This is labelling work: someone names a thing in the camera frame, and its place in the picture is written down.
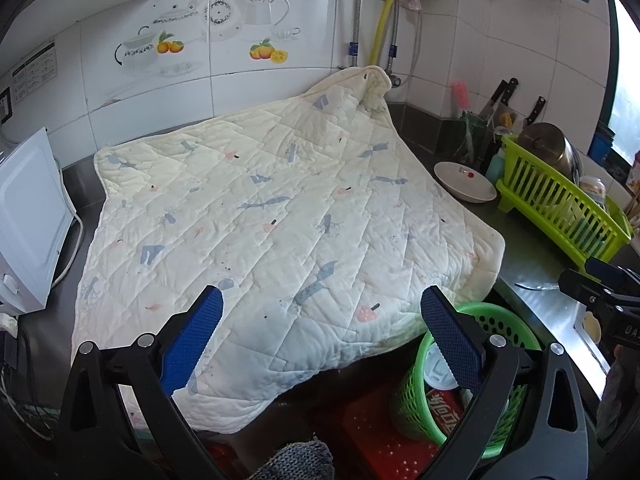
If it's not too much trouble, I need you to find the red plastic stool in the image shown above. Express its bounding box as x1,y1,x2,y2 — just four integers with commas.
305,392,446,480

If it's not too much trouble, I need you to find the teal bottle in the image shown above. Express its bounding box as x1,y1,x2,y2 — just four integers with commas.
486,147,507,181

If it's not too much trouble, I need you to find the lime green dish rack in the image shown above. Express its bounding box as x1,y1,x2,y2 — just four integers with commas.
495,134,633,268

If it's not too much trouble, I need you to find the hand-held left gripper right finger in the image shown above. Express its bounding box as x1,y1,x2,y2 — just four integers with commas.
420,285,591,480

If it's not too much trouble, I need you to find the cream quilted printed blanket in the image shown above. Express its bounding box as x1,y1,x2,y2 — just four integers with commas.
71,66,506,435

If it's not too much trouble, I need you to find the person's right hand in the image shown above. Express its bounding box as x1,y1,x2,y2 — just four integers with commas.
596,345,633,441

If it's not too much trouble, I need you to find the white microwave oven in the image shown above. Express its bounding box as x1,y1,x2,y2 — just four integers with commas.
0,127,83,317

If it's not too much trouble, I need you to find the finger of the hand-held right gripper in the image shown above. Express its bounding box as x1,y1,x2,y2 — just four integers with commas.
557,268,640,308
585,257,640,286

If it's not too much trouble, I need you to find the clear plastic container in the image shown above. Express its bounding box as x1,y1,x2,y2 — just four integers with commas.
579,175,608,211

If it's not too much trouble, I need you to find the wall label sticker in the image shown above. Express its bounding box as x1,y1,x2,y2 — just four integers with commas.
10,41,57,103

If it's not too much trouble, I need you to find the green perforated plastic basket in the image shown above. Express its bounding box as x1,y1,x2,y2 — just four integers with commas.
397,301,543,458

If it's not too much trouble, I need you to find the yellow hose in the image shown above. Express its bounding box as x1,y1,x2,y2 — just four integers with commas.
370,0,407,68

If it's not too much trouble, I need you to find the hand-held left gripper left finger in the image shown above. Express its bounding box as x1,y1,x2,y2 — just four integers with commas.
59,285,224,480

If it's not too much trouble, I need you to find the blue container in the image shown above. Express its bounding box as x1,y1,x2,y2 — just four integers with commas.
587,125,616,166

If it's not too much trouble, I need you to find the steel pot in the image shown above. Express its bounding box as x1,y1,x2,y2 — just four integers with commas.
516,121,581,181

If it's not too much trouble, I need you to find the glass jar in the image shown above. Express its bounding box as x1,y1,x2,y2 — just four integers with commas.
459,110,493,166

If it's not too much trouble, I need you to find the pink bottle brush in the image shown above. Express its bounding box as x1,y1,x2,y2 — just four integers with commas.
452,80,473,161

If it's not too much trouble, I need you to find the grey knit cloth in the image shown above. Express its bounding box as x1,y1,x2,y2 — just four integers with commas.
248,440,335,480

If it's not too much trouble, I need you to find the white shallow bowl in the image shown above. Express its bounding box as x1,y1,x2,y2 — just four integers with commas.
433,161,498,204

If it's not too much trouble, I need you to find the braided metal hose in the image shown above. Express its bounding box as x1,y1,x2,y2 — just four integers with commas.
386,0,401,78
347,0,364,68

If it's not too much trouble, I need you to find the red drink can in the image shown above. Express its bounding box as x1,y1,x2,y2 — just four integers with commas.
424,342,467,442

